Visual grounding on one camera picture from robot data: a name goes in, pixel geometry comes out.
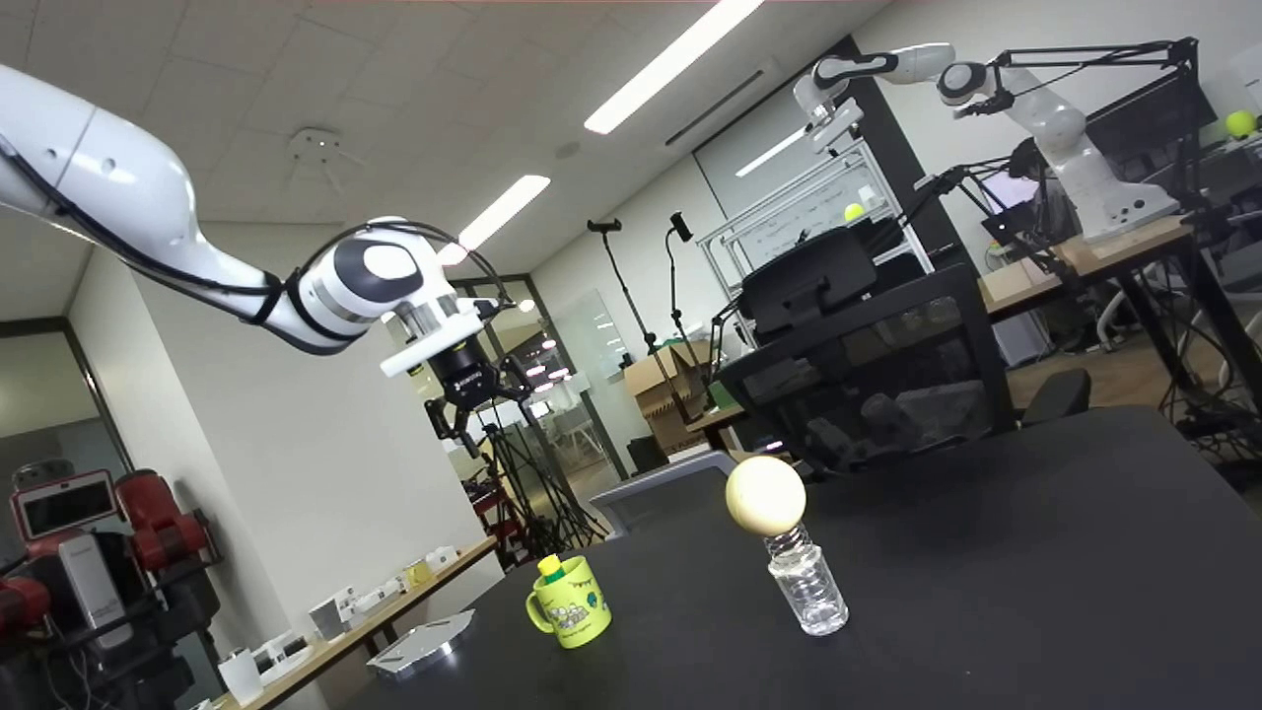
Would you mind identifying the long ceiling light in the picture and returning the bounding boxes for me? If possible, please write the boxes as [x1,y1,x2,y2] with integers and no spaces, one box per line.
[580,0,769,137]

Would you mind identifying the black wire rack cart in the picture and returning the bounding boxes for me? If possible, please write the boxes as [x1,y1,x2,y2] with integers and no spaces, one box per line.
[705,255,1019,482]

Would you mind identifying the long wooden table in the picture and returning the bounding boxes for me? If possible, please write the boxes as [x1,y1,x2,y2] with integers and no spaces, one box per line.
[241,534,504,707]

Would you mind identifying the clear plastic bottle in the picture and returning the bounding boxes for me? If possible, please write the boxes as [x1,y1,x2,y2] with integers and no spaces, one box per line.
[760,519,851,643]

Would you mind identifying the wooden desk with black legs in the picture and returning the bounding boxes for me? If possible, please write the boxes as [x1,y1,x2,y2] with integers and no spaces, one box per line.
[974,213,1262,438]

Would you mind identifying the round ceiling fixture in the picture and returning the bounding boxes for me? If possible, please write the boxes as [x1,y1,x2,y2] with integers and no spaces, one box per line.
[287,123,346,171]

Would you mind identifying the lime green mug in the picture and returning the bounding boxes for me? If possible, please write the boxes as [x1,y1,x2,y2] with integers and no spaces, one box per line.
[522,553,614,655]

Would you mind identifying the black light stand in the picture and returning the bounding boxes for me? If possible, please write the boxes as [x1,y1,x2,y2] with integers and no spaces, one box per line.
[664,210,726,368]
[584,213,664,361]

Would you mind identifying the black computer monitor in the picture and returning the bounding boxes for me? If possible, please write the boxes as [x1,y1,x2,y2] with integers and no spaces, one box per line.
[1086,68,1221,183]

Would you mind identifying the black tripod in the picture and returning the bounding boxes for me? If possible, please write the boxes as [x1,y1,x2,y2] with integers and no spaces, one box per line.
[444,390,614,560]

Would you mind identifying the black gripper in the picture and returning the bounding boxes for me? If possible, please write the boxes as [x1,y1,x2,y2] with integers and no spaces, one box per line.
[435,327,522,451]

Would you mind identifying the cream yellow ball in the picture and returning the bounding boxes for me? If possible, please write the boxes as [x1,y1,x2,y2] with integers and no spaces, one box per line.
[722,453,811,542]

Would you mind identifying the stacked cardboard boxes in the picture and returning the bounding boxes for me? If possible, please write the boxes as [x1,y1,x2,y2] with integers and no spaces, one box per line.
[619,342,722,460]

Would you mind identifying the white paper tray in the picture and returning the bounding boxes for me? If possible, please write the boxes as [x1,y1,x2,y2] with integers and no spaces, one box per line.
[362,609,479,684]

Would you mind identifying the short ceiling light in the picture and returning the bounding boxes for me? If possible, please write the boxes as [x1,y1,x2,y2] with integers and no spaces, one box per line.
[431,171,558,271]

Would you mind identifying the red robot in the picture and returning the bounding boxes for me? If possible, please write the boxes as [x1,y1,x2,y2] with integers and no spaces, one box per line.
[0,460,225,665]

